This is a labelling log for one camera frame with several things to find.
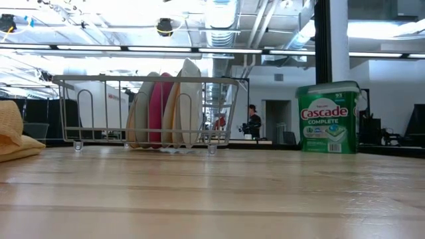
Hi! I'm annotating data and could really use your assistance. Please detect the green Cascade detergent tub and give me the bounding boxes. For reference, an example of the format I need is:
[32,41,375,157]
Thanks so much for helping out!
[295,80,362,155]

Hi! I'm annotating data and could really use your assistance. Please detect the ceiling light rail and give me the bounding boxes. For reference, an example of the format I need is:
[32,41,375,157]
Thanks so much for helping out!
[0,42,425,60]

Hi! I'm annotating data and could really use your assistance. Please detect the black monitor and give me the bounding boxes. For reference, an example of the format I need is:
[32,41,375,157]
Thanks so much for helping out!
[404,104,425,147]

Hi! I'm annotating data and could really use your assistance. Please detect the green storage bin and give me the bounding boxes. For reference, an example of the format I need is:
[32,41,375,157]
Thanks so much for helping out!
[22,122,50,140]

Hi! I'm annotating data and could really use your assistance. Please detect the metal wire dish rack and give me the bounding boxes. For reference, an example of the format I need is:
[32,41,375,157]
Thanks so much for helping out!
[51,74,240,156]

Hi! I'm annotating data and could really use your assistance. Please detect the black desktop equipment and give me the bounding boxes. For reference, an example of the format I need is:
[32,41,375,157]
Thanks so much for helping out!
[357,88,383,145]

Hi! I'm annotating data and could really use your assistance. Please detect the person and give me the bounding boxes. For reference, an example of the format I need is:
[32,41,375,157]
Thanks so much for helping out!
[247,104,262,139]

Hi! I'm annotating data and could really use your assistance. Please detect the black partition panels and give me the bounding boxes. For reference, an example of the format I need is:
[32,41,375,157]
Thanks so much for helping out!
[0,98,80,140]

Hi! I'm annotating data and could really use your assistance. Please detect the yellow cloth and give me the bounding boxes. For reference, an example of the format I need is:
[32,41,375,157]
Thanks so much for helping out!
[0,100,46,163]

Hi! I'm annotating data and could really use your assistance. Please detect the black aluminium rig frame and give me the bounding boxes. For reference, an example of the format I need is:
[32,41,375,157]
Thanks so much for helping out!
[39,138,425,159]

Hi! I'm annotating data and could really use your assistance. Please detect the beige ceramic plate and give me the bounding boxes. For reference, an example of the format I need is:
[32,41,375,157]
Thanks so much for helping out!
[125,72,161,149]

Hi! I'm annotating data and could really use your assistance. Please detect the orange patterned plate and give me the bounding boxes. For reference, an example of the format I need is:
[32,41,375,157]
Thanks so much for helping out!
[173,58,204,149]

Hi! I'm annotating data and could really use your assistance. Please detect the magenta plate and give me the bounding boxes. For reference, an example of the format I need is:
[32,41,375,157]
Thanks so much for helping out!
[147,72,175,149]

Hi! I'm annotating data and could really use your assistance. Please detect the blue-rimmed cream plate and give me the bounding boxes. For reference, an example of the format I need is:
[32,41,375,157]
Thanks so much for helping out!
[161,70,183,149]

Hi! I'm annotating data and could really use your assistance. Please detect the black ceiling dome camera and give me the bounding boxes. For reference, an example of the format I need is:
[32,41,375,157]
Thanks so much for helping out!
[156,18,174,37]

